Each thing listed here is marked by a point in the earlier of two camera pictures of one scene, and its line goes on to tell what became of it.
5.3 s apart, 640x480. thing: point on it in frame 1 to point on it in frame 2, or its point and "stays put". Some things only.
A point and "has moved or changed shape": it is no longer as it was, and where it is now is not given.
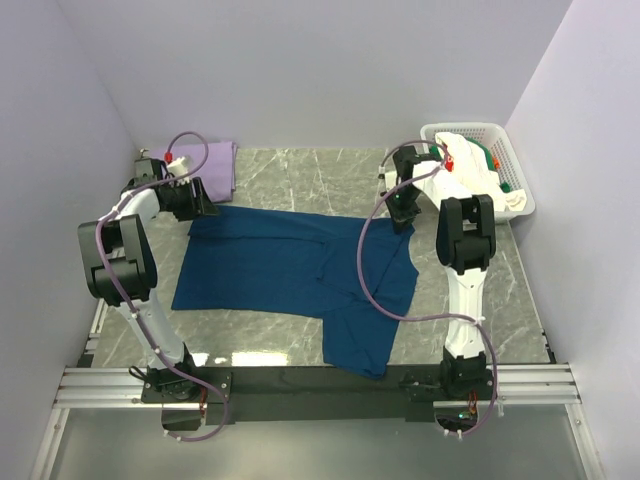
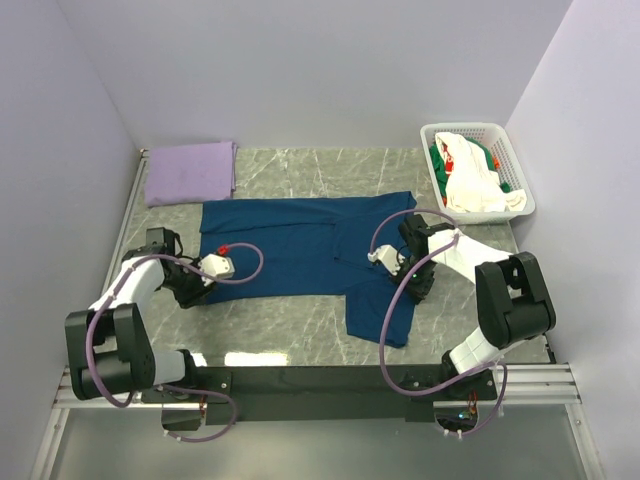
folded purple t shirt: [217, 177] stays put
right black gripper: [402, 219] to [418, 293]
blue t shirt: [249, 260] has moved or changed shape
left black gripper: [201, 204] to [196, 296]
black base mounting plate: [307, 392] stays put
